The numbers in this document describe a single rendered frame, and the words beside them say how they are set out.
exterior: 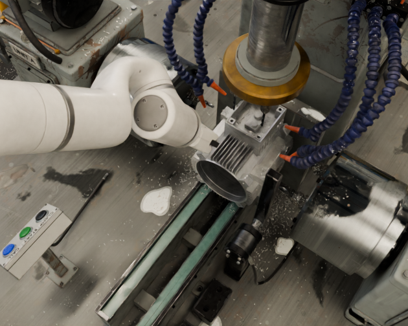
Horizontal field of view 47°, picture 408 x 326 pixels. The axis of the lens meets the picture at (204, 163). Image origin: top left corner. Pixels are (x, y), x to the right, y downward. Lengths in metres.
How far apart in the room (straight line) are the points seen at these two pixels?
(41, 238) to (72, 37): 0.51
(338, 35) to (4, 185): 1.03
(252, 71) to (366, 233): 0.42
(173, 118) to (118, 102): 0.12
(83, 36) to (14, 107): 0.74
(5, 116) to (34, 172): 0.97
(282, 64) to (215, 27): 0.88
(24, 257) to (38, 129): 0.57
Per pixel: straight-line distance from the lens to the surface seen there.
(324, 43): 1.16
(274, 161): 1.19
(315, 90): 1.27
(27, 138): 0.59
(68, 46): 1.27
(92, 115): 0.65
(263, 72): 0.95
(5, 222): 1.48
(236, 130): 1.13
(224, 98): 1.29
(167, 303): 1.19
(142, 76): 0.83
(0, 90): 0.58
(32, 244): 1.12
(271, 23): 0.86
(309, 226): 1.09
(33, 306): 1.38
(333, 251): 1.11
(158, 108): 0.78
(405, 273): 1.03
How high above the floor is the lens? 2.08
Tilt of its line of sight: 61 degrees down
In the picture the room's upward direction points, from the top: 2 degrees clockwise
